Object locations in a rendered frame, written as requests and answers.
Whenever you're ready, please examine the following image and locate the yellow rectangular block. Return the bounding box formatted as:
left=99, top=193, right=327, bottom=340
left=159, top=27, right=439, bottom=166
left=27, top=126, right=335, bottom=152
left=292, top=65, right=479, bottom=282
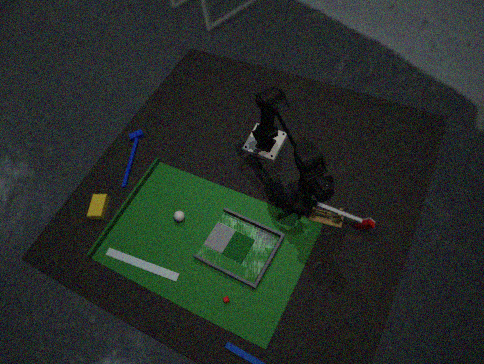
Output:
left=87, top=194, right=110, bottom=219

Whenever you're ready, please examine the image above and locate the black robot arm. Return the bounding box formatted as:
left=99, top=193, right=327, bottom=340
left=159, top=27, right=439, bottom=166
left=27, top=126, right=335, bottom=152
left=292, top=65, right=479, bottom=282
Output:
left=252, top=86, right=334, bottom=203

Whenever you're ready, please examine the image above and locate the white golf ball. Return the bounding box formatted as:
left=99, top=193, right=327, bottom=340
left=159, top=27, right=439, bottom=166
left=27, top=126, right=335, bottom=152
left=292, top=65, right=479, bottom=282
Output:
left=173, top=211, right=185, bottom=222

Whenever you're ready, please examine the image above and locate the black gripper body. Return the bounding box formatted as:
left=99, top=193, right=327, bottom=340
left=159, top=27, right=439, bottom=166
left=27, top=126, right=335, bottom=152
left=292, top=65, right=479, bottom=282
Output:
left=292, top=179, right=313, bottom=216

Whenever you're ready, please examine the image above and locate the grey flat bar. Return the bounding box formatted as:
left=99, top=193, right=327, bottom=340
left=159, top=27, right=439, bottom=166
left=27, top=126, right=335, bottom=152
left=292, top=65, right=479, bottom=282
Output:
left=106, top=248, right=180, bottom=282

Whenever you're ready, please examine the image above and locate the green flat mat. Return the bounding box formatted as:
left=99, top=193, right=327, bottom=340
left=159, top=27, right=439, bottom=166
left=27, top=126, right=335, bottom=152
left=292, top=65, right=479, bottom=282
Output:
left=91, top=162, right=322, bottom=350

